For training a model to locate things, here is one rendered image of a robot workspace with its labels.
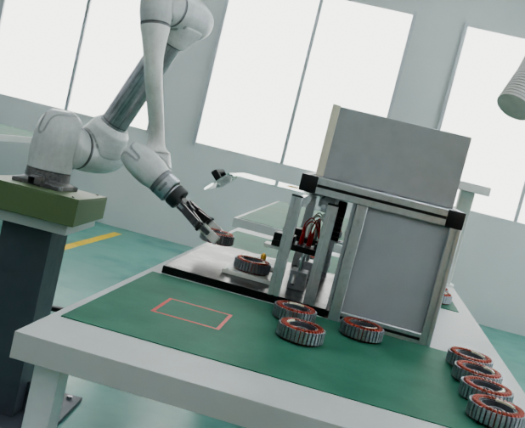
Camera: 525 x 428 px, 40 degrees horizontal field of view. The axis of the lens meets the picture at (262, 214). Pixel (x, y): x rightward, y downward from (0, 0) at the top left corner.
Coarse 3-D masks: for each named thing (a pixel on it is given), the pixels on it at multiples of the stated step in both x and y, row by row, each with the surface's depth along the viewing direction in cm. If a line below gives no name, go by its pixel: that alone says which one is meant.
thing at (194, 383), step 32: (448, 288) 313; (64, 320) 141; (448, 320) 239; (32, 352) 128; (64, 352) 127; (96, 352) 128; (128, 352) 132; (160, 352) 136; (128, 384) 126; (160, 384) 125; (192, 384) 124; (224, 384) 128; (256, 384) 131; (288, 384) 136; (512, 384) 176; (224, 416) 124; (256, 416) 123; (288, 416) 122; (320, 416) 123; (352, 416) 127; (384, 416) 131
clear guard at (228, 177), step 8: (224, 176) 200; (232, 176) 200; (240, 176) 201; (248, 176) 210; (256, 176) 221; (216, 184) 206; (224, 184) 221; (272, 184) 199; (280, 184) 207; (288, 184) 217; (296, 192) 198; (304, 192) 199
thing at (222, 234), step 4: (212, 228) 241; (216, 228) 242; (216, 232) 241; (220, 232) 241; (224, 232) 241; (228, 232) 241; (200, 236) 235; (204, 236) 234; (220, 236) 232; (224, 236) 233; (228, 236) 234; (232, 236) 236; (204, 240) 234; (208, 240) 233; (220, 240) 233; (224, 240) 233; (228, 240) 234; (232, 240) 236; (216, 244) 233; (220, 244) 233; (224, 244) 233; (228, 244) 234; (232, 244) 236
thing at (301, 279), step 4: (292, 268) 219; (296, 268) 220; (292, 272) 216; (296, 272) 216; (300, 272) 216; (304, 272) 218; (308, 272) 222; (296, 276) 216; (300, 276) 216; (304, 276) 215; (288, 280) 216; (296, 280) 216; (300, 280) 216; (304, 280) 216; (288, 284) 216; (296, 284) 216; (300, 284) 216; (304, 284) 216; (292, 288) 216; (296, 288) 216; (300, 288) 216
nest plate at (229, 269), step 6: (228, 264) 223; (222, 270) 215; (228, 270) 215; (234, 270) 216; (240, 276) 214; (246, 276) 214; (252, 276) 214; (258, 276) 216; (264, 276) 219; (270, 276) 221; (264, 282) 214
